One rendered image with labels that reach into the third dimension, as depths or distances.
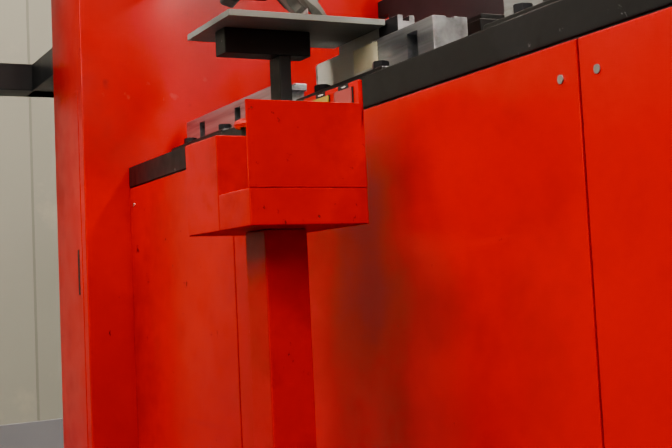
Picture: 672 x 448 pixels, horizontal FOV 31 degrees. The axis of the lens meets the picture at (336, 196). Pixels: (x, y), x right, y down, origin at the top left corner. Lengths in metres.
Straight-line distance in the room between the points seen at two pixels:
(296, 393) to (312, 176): 0.27
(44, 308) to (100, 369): 2.49
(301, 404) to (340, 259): 0.30
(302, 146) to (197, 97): 1.33
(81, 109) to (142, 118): 0.14
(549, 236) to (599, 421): 0.20
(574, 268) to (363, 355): 0.49
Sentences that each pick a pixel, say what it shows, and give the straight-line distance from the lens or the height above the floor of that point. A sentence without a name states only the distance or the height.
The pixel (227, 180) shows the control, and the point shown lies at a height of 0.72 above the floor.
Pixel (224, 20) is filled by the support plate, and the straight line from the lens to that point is 1.82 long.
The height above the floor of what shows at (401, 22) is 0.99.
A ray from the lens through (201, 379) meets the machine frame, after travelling 2.28.
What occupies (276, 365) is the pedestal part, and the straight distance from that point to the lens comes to 1.50.
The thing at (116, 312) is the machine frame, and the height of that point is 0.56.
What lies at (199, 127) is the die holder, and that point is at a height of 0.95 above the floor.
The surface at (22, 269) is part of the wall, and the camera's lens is 5.08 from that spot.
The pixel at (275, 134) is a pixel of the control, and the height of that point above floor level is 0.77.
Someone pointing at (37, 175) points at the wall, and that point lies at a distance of 5.15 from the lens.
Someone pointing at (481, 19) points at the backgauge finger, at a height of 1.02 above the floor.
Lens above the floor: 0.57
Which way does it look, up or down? 5 degrees up
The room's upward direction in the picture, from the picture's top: 3 degrees counter-clockwise
